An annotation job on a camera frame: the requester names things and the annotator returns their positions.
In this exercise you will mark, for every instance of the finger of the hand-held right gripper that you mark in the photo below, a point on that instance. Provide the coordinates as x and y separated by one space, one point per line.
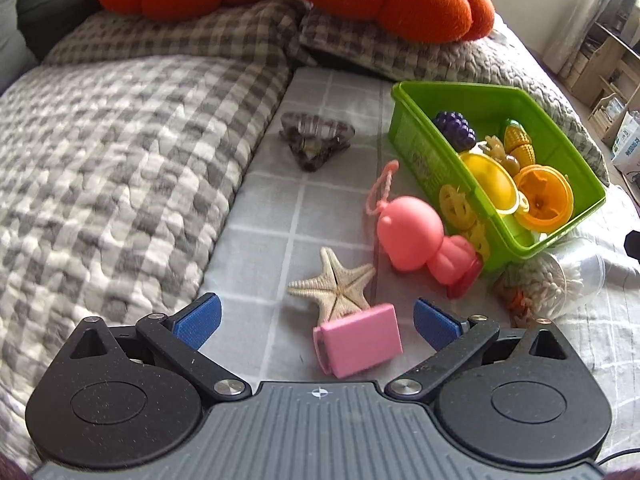
634 246

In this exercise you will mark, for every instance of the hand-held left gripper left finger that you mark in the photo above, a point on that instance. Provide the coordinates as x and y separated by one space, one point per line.
197 320

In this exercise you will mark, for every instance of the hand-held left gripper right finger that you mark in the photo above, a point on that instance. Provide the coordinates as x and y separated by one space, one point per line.
435 325

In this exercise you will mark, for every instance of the small pink block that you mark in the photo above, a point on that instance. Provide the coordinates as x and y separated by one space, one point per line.
365 342

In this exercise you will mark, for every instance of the small orange toy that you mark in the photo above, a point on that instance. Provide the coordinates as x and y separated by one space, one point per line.
515 302

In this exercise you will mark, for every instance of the clear cotton swab jar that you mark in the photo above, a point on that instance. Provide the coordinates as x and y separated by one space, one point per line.
550 285

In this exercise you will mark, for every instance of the pink rubber toy figure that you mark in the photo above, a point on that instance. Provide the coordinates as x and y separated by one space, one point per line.
410 230

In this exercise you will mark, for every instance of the orange toy cup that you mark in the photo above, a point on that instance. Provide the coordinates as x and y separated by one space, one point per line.
542 195

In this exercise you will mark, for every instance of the dried starfish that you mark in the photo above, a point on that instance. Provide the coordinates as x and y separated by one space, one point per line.
335 285

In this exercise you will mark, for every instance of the yellow toy corn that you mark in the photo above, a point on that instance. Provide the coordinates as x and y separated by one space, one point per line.
520 142

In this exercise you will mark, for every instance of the yellow toy bowl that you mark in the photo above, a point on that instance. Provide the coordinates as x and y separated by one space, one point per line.
490 180

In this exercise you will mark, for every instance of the green plastic box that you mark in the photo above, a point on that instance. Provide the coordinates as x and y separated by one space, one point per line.
425 160

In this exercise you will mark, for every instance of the tan rubber toy hand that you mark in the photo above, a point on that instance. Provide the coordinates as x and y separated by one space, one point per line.
495 149

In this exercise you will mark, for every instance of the purple toy grapes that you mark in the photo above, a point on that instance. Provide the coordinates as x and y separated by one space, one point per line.
455 130

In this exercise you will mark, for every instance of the tortoiseshell hair claw clip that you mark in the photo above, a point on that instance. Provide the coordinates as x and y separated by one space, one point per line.
315 152

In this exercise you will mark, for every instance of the white paper bag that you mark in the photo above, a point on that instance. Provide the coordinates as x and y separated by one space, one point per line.
630 140

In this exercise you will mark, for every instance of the grey grid cloth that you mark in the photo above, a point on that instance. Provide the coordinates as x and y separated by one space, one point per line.
300 210

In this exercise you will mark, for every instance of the grey checkered quilt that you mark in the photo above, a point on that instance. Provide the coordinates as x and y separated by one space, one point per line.
125 160

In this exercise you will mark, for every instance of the wooden shelf unit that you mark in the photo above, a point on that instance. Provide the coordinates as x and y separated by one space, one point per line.
610 60

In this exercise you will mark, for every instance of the beige curtain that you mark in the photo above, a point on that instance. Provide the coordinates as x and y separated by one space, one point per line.
585 10

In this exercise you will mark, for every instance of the grey sofa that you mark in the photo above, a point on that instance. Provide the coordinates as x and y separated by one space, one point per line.
30 10

